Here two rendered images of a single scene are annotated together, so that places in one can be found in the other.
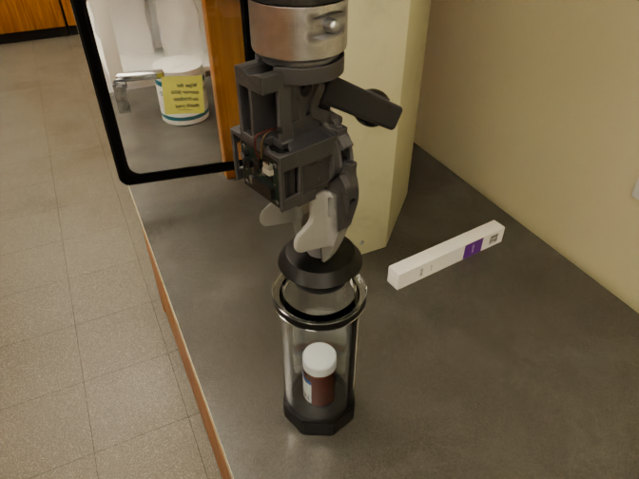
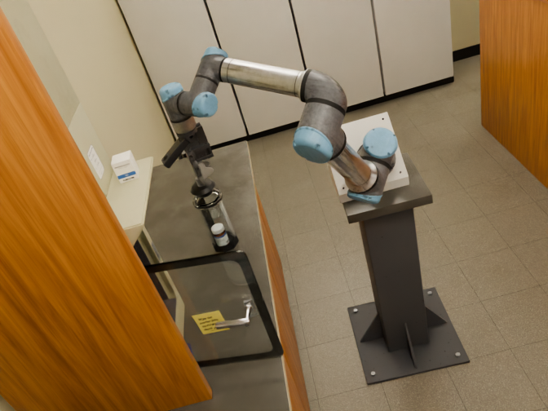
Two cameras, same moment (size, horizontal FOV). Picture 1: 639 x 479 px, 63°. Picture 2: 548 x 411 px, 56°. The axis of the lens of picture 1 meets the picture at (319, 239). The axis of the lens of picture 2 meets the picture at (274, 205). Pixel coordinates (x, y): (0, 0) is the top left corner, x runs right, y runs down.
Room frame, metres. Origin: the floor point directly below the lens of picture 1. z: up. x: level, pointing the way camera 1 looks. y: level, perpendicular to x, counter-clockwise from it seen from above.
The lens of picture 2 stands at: (1.69, 0.95, 2.14)
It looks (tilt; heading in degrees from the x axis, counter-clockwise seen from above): 35 degrees down; 209
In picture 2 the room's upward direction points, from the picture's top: 18 degrees counter-clockwise
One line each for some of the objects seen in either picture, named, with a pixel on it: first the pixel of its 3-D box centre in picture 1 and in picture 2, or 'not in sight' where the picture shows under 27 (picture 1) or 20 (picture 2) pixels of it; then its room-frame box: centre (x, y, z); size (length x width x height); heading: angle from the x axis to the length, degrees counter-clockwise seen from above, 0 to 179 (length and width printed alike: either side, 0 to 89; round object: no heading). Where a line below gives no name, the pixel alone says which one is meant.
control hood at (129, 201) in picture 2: not in sight; (134, 207); (0.86, 0.09, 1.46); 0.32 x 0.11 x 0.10; 26
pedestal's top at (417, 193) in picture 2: not in sight; (379, 186); (0.05, 0.52, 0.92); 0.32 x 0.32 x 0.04; 23
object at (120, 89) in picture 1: (122, 98); not in sight; (0.93, 0.37, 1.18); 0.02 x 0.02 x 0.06; 16
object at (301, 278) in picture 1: (319, 252); (201, 185); (0.43, 0.00, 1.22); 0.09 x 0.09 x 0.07
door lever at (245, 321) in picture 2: not in sight; (234, 318); (0.98, 0.35, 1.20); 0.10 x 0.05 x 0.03; 106
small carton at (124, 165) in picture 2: not in sight; (125, 166); (0.79, 0.06, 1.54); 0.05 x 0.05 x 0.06; 29
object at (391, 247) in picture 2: not in sight; (393, 270); (0.05, 0.52, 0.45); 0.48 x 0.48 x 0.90; 23
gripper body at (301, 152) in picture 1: (294, 124); (194, 143); (0.41, 0.02, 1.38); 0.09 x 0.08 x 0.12; 131
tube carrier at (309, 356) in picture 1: (319, 349); (216, 219); (0.43, 0.00, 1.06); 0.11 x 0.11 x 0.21
